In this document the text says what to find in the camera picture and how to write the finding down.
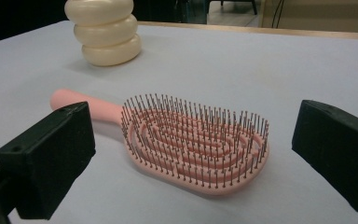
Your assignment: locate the wooden table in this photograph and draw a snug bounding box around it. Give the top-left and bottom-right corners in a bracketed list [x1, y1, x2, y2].
[137, 21, 358, 41]

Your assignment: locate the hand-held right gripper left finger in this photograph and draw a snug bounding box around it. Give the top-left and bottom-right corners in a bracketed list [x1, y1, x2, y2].
[0, 101, 96, 220]

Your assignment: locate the white board sheet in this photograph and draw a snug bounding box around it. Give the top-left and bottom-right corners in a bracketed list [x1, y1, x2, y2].
[0, 20, 358, 224]

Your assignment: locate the cream ribbed cup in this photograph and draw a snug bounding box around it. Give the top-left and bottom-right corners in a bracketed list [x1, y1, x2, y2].
[63, 0, 143, 67]

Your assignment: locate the pink hairbrush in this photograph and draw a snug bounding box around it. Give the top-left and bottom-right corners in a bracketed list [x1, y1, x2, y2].
[49, 88, 270, 197]

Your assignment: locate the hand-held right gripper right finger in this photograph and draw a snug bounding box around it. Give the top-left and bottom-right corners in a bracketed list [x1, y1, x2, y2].
[291, 99, 358, 215]

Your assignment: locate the black hanging cable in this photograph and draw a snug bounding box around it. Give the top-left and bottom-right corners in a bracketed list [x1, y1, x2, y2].
[270, 0, 286, 30]

